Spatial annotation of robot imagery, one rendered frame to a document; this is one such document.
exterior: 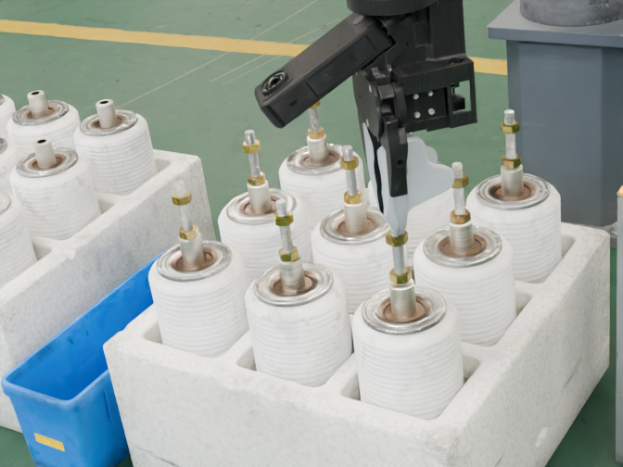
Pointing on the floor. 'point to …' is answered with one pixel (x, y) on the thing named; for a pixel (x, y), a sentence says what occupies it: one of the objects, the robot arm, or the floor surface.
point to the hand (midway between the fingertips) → (387, 218)
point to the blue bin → (78, 384)
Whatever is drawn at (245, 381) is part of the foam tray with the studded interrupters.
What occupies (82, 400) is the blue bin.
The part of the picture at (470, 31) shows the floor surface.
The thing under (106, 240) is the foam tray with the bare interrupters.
